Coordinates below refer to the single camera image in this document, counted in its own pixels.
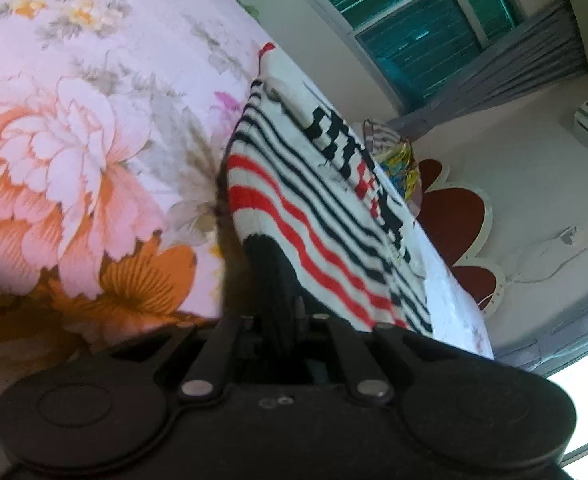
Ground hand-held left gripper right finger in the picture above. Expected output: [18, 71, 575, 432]
[294, 300, 475, 406]

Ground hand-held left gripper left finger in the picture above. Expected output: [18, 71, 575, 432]
[106, 315, 255, 403]

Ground striped knit sweater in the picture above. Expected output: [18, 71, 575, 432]
[214, 42, 435, 361]

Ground red and white headboard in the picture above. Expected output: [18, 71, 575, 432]
[414, 159, 506, 311]

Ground colourful printed bag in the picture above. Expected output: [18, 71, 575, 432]
[374, 135, 423, 216]

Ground striped pillow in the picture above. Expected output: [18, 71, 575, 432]
[363, 119, 401, 157]

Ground floral bed sheet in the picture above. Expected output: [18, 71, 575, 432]
[0, 0, 495, 401]

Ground grey curtain beside headboard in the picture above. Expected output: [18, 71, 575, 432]
[384, 0, 588, 136]

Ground window with teal curtain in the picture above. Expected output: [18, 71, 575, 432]
[274, 0, 525, 106]

